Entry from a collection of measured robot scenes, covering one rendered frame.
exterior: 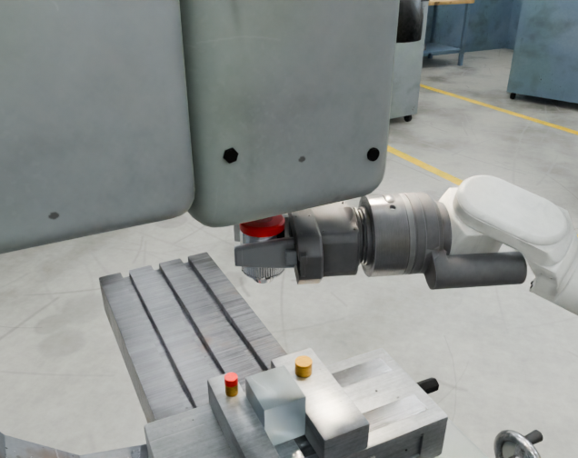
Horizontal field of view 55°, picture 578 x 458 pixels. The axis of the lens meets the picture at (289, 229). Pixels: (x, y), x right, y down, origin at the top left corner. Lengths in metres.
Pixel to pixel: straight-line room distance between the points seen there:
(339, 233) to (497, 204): 0.16
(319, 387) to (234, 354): 0.26
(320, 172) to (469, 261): 0.20
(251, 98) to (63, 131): 0.13
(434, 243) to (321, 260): 0.12
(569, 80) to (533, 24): 0.69
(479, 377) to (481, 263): 1.82
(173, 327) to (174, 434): 0.32
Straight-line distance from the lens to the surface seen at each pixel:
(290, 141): 0.44
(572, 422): 2.34
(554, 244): 0.59
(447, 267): 0.58
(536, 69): 6.66
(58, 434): 2.22
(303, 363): 0.72
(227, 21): 0.40
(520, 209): 0.59
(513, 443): 1.24
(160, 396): 0.88
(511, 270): 0.60
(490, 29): 10.15
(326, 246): 0.55
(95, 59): 0.36
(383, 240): 0.56
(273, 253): 0.56
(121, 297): 1.11
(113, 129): 0.37
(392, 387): 0.78
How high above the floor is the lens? 1.52
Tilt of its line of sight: 27 degrees down
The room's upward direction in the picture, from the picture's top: straight up
